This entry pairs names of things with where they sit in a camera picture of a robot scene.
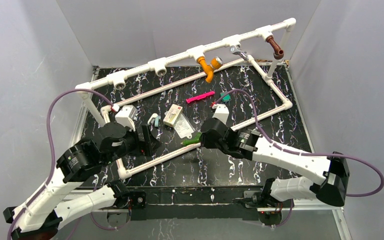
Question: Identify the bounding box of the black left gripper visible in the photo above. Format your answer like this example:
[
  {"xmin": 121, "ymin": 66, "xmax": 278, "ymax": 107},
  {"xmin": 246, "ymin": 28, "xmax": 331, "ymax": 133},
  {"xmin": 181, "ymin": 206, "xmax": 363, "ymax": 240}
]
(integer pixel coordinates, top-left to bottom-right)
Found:
[{"xmin": 103, "ymin": 123, "xmax": 163, "ymax": 166}]

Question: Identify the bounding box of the green plastic faucet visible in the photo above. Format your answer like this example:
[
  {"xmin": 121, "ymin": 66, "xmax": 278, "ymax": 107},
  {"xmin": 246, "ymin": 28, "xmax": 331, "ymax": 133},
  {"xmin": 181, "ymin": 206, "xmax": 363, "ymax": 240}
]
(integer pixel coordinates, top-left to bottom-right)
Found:
[{"xmin": 181, "ymin": 132, "xmax": 202, "ymax": 147}]

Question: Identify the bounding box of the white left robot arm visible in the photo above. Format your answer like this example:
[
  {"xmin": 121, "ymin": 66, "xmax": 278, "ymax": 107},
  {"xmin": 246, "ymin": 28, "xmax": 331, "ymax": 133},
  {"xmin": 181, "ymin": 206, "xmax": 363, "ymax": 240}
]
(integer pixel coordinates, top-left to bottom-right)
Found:
[{"xmin": 3, "ymin": 122, "xmax": 161, "ymax": 240}]

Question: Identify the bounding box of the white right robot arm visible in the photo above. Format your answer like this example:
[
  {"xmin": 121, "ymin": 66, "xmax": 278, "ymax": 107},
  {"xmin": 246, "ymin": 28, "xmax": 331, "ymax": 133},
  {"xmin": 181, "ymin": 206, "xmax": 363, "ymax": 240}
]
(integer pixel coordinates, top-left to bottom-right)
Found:
[{"xmin": 200, "ymin": 118, "xmax": 350, "ymax": 207}]

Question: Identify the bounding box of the white teal thread tape roll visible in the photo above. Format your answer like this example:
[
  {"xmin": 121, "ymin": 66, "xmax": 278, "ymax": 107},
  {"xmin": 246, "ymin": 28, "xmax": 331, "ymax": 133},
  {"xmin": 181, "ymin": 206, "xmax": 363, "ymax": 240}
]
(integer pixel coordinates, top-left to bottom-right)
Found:
[{"xmin": 147, "ymin": 113, "xmax": 160, "ymax": 128}]

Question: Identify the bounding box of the small beige cardboard box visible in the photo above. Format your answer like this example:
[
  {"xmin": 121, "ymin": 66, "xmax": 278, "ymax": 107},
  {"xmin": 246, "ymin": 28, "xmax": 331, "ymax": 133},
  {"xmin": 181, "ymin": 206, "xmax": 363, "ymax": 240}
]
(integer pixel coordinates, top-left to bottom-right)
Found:
[{"xmin": 163, "ymin": 104, "xmax": 183, "ymax": 128}]

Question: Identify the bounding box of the black marble table mat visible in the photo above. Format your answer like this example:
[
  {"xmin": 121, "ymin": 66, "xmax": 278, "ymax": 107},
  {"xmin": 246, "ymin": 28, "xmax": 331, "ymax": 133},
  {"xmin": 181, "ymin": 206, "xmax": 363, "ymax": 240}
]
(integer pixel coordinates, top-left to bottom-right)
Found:
[{"xmin": 67, "ymin": 64, "xmax": 314, "ymax": 188}]

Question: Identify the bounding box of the clear plastic bag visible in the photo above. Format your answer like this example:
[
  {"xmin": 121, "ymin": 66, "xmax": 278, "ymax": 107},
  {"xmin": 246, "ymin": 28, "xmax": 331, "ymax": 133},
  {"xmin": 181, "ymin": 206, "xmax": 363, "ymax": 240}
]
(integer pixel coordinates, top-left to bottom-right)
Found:
[{"xmin": 174, "ymin": 113, "xmax": 195, "ymax": 139}]

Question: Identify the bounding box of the pink plastic strip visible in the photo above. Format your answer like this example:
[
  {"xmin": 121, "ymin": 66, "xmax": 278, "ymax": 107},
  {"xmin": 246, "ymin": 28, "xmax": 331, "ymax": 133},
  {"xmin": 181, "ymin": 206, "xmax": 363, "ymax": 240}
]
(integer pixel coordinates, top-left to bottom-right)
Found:
[{"xmin": 185, "ymin": 91, "xmax": 215, "ymax": 104}]

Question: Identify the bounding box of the small green plastic piece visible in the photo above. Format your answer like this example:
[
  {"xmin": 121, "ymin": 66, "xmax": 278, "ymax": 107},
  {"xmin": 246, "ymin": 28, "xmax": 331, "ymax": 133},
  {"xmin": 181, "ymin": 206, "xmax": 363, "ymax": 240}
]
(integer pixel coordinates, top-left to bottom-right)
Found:
[{"xmin": 220, "ymin": 92, "xmax": 231, "ymax": 103}]

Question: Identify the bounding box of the orange plastic faucet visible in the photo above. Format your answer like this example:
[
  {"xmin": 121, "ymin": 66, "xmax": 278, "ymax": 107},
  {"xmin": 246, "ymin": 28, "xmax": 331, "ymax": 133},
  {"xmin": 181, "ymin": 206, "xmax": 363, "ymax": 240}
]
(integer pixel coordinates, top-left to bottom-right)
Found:
[{"xmin": 196, "ymin": 56, "xmax": 224, "ymax": 83}]

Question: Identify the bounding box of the chrome metal faucet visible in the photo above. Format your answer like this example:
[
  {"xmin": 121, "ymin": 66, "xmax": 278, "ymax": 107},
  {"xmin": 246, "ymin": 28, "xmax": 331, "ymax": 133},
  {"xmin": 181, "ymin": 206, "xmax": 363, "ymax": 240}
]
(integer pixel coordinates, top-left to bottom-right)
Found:
[{"xmin": 230, "ymin": 45, "xmax": 249, "ymax": 62}]

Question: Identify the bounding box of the brown plastic faucet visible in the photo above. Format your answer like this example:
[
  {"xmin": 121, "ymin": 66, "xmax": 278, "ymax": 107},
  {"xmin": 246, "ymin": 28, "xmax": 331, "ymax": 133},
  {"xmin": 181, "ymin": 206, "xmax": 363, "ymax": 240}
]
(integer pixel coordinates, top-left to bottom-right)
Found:
[{"xmin": 265, "ymin": 35, "xmax": 284, "ymax": 60}]

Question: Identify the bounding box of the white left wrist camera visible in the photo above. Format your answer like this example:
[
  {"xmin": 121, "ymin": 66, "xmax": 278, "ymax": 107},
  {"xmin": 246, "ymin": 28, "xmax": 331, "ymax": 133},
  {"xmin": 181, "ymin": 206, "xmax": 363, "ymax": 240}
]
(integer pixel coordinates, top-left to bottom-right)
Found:
[{"xmin": 115, "ymin": 105, "xmax": 138, "ymax": 132}]

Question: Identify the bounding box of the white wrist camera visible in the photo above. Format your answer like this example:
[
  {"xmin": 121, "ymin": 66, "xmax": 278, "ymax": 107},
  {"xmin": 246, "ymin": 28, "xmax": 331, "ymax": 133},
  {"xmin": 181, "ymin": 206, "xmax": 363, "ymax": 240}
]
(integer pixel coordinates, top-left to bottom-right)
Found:
[
  {"xmin": 115, "ymin": 105, "xmax": 138, "ymax": 132},
  {"xmin": 211, "ymin": 103, "xmax": 230, "ymax": 125}
]

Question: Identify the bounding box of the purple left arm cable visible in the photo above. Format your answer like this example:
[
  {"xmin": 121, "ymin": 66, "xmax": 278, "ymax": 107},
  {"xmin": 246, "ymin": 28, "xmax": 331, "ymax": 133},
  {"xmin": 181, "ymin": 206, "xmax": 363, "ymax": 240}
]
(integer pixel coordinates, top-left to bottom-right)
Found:
[{"xmin": 6, "ymin": 88, "xmax": 120, "ymax": 240}]

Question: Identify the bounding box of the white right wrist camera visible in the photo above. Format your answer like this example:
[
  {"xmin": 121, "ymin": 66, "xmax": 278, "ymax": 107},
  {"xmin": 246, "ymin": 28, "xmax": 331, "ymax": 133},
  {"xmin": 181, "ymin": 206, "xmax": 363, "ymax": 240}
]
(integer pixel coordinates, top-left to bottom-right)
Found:
[{"xmin": 211, "ymin": 103, "xmax": 230, "ymax": 125}]

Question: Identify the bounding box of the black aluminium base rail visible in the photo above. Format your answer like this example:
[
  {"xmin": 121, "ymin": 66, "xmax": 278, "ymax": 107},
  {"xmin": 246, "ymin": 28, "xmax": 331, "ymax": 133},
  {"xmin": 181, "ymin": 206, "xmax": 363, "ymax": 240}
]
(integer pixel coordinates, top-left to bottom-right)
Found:
[{"xmin": 128, "ymin": 185, "xmax": 267, "ymax": 221}]

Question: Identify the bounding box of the white PVC pipe frame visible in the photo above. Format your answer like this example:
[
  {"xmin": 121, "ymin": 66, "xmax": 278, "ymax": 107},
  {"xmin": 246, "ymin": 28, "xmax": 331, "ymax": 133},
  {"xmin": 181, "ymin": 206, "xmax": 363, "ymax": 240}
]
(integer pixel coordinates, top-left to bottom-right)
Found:
[{"xmin": 75, "ymin": 17, "xmax": 297, "ymax": 180}]

